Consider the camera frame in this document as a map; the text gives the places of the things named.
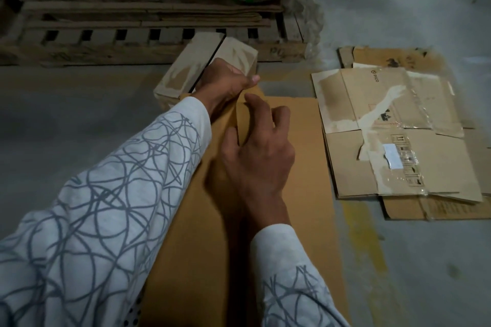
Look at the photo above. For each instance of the wooden pallet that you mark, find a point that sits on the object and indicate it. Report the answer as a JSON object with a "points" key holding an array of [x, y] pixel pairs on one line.
{"points": [[115, 32]]}

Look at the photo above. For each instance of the person's right forearm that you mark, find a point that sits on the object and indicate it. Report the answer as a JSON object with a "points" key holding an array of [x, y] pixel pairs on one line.
{"points": [[291, 284]]}

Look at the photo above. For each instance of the person's left forearm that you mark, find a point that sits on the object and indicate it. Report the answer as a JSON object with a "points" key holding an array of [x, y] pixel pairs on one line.
{"points": [[92, 238]]}

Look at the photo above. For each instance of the flat brown cardboard sheet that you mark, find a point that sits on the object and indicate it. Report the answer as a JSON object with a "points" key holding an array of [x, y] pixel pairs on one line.
{"points": [[468, 208]]}

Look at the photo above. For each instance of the person's left hand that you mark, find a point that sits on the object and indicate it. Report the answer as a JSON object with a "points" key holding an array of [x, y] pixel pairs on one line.
{"points": [[222, 85]]}

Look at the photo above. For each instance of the large black-label cardboard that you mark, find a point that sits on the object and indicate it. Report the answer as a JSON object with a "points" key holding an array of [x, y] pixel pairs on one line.
{"points": [[311, 185]]}

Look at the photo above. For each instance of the person's right hand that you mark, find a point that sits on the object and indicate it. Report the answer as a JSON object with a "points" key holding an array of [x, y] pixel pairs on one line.
{"points": [[257, 166]]}

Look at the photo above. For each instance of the small brown cardboard box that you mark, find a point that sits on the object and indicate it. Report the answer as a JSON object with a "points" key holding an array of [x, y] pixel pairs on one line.
{"points": [[188, 70]]}

